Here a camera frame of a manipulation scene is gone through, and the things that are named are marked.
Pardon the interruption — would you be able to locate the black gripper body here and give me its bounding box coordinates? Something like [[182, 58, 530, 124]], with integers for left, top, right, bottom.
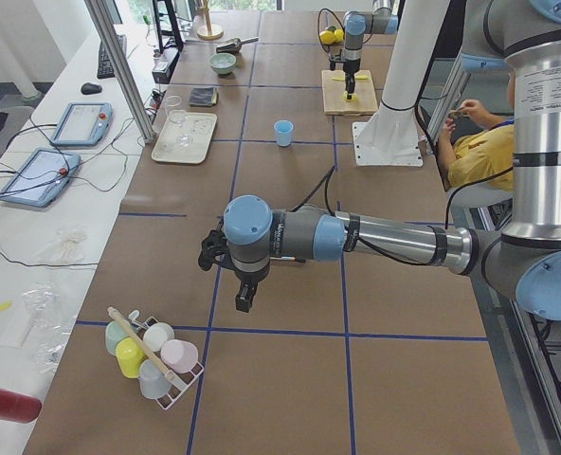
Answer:
[[342, 59, 360, 77], [231, 256, 270, 285]]

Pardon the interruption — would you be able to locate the lemon slice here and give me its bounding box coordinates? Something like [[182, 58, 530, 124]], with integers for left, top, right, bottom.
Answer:
[[343, 92, 357, 102]]

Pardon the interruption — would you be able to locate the steel muddler black tip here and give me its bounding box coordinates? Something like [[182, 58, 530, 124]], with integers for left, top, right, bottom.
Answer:
[[270, 256, 306, 264]]

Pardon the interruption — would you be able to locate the light blue plastic cup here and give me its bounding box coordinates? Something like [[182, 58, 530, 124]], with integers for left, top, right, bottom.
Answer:
[[274, 119, 294, 147]]

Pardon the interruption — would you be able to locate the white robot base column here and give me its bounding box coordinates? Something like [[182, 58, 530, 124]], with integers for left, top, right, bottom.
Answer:
[[353, 0, 450, 167]]

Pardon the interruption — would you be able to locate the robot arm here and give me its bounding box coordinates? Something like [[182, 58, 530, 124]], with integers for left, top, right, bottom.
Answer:
[[198, 1, 561, 320], [341, 1, 399, 100]]

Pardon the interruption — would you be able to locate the yellow lemon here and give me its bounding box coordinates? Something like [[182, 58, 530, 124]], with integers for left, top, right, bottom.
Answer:
[[318, 30, 335, 46], [334, 29, 344, 42]]

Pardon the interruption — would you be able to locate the pink plastic cup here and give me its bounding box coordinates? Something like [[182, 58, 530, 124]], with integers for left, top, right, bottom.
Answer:
[[160, 339, 199, 373]]

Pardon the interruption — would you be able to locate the white plastic cup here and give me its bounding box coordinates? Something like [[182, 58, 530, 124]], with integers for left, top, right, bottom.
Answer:
[[143, 322, 174, 353]]

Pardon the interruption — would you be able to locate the grey plastic cup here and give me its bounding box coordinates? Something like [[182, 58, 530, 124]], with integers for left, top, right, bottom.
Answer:
[[138, 359, 171, 400]]

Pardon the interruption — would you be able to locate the yellow plastic cup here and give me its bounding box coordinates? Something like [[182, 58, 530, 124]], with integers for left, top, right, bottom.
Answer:
[[115, 337, 146, 379]]

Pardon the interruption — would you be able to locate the mint green plastic cup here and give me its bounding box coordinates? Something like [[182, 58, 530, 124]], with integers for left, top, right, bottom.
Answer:
[[104, 321, 128, 355]]

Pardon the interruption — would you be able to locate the wooden cup tree stand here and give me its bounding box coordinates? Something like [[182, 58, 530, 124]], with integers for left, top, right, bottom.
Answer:
[[196, 0, 224, 41]]

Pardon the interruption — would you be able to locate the wooden cutting board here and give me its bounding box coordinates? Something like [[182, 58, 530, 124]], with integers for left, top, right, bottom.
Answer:
[[321, 69, 380, 117]]

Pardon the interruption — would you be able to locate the steel ice scoop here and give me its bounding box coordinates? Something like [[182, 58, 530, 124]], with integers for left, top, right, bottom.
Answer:
[[216, 37, 259, 54]]

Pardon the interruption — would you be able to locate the green bowl with ice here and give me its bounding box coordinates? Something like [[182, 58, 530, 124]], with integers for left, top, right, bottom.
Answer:
[[208, 52, 237, 76]]

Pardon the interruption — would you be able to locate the person in yellow shirt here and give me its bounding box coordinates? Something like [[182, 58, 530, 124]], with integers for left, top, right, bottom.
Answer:
[[437, 99, 515, 191]]

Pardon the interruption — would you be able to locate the cream bear tray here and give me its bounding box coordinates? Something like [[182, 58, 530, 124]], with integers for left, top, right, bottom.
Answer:
[[151, 112, 217, 165]]

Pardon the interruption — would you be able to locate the grey folded cloth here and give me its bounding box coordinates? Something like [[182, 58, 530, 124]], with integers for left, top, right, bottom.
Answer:
[[189, 86, 218, 107]]

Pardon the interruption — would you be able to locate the clear wine glass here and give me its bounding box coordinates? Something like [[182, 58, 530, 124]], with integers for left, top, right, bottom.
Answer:
[[163, 96, 190, 147]]

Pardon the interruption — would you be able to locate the upper teach pendant tablet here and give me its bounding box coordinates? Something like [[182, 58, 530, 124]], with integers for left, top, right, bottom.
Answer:
[[49, 102, 113, 148]]

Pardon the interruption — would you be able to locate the teach pendant tablet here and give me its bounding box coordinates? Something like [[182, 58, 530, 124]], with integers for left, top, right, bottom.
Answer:
[[49, 102, 113, 148], [0, 148, 81, 208]]

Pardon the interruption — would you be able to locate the lower teach pendant tablet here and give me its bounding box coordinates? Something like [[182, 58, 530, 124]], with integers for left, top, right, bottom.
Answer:
[[0, 148, 81, 208]]

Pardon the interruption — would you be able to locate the black keyboard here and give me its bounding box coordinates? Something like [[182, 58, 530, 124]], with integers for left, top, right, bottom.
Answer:
[[97, 34, 127, 80]]

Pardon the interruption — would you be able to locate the black computer mouse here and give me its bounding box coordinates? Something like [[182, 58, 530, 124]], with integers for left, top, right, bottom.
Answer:
[[81, 82, 102, 95]]

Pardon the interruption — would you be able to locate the red bottle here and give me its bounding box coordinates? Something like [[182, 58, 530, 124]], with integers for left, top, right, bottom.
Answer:
[[0, 389, 42, 423]]

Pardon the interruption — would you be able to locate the white wire cup rack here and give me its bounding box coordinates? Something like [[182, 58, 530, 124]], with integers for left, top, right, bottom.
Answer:
[[129, 310, 204, 410]]

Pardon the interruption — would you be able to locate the wooden rack handle stick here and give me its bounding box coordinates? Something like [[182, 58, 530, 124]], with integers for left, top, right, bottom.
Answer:
[[107, 306, 175, 382]]

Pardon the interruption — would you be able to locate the aluminium frame post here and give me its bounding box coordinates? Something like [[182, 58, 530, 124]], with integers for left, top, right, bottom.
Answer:
[[84, 0, 155, 144]]

